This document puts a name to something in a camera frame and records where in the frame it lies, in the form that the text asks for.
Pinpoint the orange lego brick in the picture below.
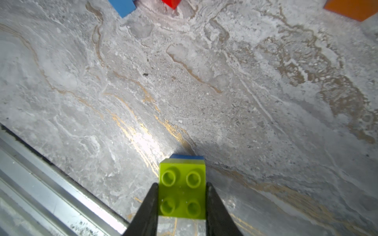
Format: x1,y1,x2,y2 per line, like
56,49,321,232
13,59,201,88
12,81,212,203
323,0,378,22

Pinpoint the red long lego brick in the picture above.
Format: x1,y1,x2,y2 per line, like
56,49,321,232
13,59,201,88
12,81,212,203
162,0,181,9

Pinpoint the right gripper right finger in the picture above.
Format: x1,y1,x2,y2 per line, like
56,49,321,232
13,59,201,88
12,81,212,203
206,182,243,236

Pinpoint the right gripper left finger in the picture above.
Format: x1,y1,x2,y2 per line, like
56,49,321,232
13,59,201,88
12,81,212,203
122,183,158,236

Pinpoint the dark blue lego brick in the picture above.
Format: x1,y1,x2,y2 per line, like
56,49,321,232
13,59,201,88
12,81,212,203
170,154,205,160

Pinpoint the aluminium front rail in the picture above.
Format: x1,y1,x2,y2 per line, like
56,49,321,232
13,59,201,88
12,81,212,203
1,126,129,236

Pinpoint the light blue long lego brick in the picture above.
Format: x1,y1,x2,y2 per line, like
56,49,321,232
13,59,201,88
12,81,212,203
109,0,136,18

